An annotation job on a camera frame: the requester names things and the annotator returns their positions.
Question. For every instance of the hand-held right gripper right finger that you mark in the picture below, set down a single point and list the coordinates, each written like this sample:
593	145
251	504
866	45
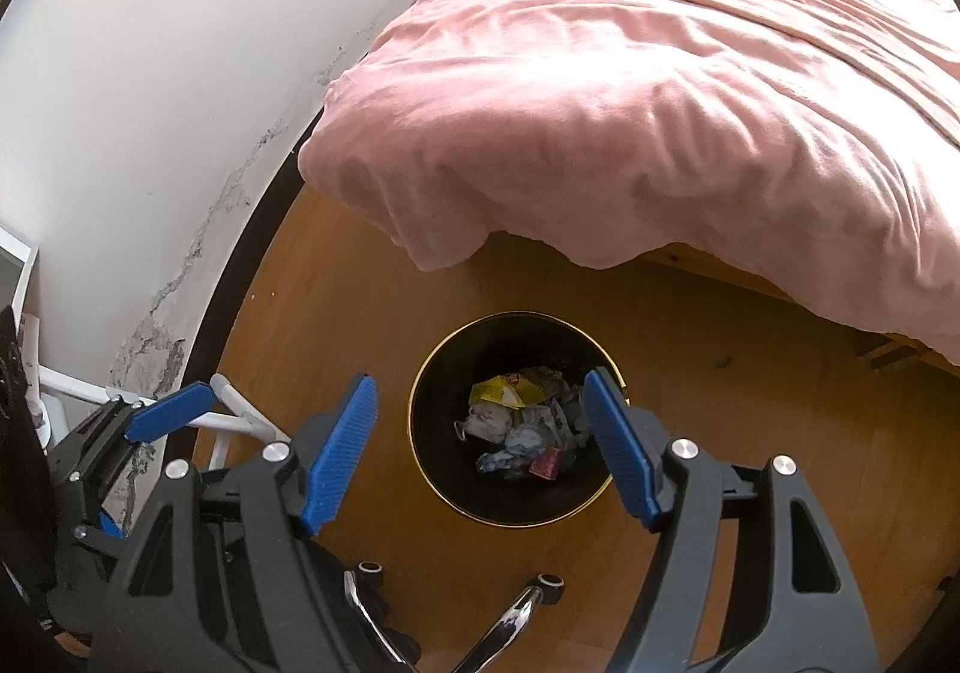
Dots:
622	448

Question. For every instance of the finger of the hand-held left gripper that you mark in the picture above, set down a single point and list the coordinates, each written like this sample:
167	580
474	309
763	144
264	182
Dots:
109	527
169	412

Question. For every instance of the white blue plastic wrapper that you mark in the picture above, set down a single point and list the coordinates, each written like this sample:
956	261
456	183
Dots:
529	440

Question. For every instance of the crumpled grey plastic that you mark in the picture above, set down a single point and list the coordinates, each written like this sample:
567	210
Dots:
570	418

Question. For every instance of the red yellow snack wrapper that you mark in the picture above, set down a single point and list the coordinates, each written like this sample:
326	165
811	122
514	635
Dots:
546	464

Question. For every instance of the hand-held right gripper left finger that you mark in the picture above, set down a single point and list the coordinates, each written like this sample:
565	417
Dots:
337	455

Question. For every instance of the yellow snack bag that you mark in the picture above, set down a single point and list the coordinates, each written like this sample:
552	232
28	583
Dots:
495	389

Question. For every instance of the pink blanket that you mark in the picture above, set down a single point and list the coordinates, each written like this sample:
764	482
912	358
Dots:
637	80

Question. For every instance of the white framed panel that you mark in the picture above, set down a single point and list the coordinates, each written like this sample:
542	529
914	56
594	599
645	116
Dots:
11	268

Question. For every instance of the black bin gold rim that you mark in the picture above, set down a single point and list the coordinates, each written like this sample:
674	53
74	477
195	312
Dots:
450	358

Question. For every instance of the white metal desk frame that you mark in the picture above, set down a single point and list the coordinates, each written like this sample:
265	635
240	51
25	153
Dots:
240	410

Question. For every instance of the crumpled blue white scrap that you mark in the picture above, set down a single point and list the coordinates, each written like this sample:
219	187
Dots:
501	464

